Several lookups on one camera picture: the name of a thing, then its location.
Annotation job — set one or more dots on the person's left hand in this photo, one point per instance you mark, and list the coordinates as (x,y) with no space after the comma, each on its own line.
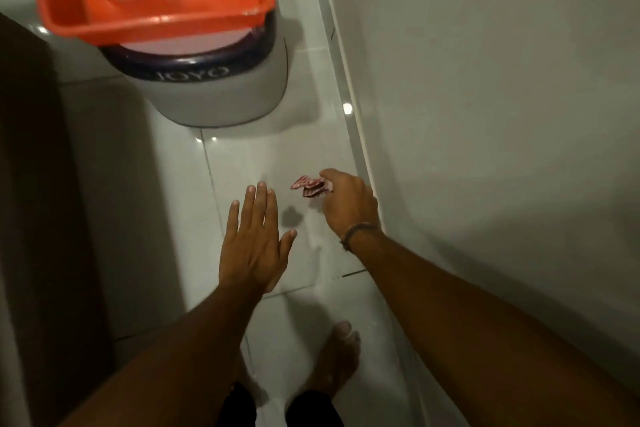
(250,256)

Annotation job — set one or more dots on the person's right hand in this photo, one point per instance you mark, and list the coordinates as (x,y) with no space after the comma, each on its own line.
(350,204)

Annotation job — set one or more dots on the person's left thumb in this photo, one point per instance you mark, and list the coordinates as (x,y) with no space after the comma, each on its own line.
(288,244)

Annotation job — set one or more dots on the person's right fingers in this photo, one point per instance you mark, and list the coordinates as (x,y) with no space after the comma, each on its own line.
(331,174)

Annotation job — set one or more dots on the person's left middle finger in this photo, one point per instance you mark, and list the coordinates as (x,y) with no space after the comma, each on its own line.
(258,205)

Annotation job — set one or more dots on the person's left little finger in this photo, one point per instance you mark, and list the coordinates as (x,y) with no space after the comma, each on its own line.
(232,219)

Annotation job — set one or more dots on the red striped wrapper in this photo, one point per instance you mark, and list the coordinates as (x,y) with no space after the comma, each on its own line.
(310,185)

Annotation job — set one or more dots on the person's left forearm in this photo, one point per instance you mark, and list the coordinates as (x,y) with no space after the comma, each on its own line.
(175,361)

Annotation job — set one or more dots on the person's right forearm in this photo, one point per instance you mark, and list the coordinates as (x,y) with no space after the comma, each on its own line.
(475,336)

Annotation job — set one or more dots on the white bin with dark rim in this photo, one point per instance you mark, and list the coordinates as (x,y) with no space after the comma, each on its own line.
(220,91)

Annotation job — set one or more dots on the person's right foot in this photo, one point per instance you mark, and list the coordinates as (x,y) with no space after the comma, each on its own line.
(335,359)

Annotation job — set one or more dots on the black trousers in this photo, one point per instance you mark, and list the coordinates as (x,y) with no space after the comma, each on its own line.
(312,411)

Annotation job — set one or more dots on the dark brown wooden cabinet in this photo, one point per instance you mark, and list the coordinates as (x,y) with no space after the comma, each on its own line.
(45,221)

